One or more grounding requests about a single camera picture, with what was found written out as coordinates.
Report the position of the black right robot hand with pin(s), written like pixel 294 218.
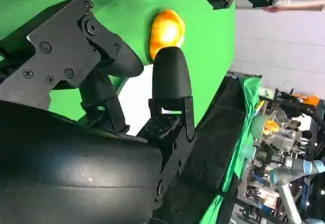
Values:
pixel 76 173

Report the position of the orange white toy bread roll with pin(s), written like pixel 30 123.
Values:
pixel 166 31

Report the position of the green table cloth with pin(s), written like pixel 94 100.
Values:
pixel 203 46

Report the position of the lilac plate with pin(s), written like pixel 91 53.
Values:
pixel 134 99

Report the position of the green hanging cloth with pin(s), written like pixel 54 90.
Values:
pixel 250 99

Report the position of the black curtain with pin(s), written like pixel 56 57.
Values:
pixel 215 142

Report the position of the cluttered workbench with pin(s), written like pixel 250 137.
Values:
pixel 279 132

